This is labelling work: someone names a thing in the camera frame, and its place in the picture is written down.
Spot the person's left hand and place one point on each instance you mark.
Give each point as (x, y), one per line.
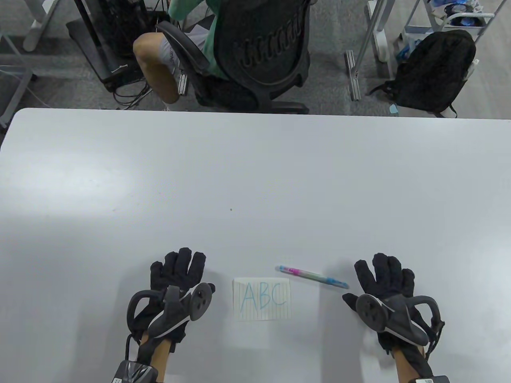
(179, 267)

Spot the person's right hand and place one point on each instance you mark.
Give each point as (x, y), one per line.
(383, 275)

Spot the pink and blue permanent marker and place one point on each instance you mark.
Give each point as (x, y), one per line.
(307, 275)

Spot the lined white letter paper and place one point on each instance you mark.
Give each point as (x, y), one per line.
(261, 313)

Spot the person's left forearm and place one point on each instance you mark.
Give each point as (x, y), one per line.
(159, 361)

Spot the person's right forearm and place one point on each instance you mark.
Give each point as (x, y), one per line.
(407, 366)

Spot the grey right hand controller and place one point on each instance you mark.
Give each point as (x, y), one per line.
(371, 311)

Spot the grey hand controller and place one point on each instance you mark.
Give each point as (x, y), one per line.
(371, 311)
(199, 301)

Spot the grey left hand controller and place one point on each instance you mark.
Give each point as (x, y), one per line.
(199, 301)

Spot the black right wrist box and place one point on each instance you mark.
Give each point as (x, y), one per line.
(429, 380)

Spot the black wrist box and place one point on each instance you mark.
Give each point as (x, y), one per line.
(133, 373)
(429, 380)

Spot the black left wrist box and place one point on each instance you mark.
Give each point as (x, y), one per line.
(133, 373)

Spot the blue sticky note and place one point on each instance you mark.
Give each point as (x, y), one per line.
(394, 109)

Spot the aluminium profile bar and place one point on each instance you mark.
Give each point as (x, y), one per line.
(354, 83)

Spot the black backpack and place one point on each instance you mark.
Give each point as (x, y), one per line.
(435, 72)

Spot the blue plastic bag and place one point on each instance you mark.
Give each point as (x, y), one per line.
(407, 50)

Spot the white table leg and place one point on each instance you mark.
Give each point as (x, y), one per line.
(381, 44)

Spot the black office chair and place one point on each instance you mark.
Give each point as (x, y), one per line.
(263, 40)

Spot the black computer tower stand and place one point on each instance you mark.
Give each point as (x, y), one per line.
(115, 32)

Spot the white metal cart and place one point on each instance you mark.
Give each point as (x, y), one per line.
(435, 16)

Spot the white desk leg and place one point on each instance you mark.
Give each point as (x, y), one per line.
(38, 28)

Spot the grey table frame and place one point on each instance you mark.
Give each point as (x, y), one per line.
(18, 91)

